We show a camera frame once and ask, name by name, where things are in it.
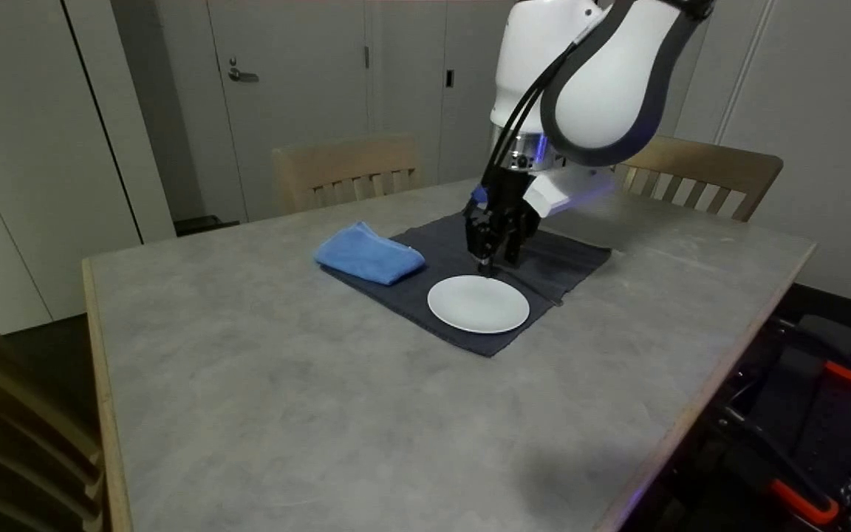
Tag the blue folded cloth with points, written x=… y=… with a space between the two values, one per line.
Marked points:
x=369 y=254

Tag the dark woven table mat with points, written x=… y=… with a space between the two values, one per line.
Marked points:
x=552 y=271

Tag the dark wall switch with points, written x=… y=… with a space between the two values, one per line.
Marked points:
x=450 y=79

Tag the white round plate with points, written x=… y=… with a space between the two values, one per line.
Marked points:
x=475 y=306

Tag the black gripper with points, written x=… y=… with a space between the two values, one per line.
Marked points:
x=503 y=209

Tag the light wooden slat-back chair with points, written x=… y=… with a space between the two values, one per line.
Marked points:
x=709 y=166
x=13 y=445
x=345 y=172

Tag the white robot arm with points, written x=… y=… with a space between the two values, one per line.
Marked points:
x=611 y=89

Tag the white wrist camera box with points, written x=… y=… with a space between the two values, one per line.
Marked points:
x=546 y=195

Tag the white door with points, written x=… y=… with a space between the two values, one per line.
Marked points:
x=295 y=127

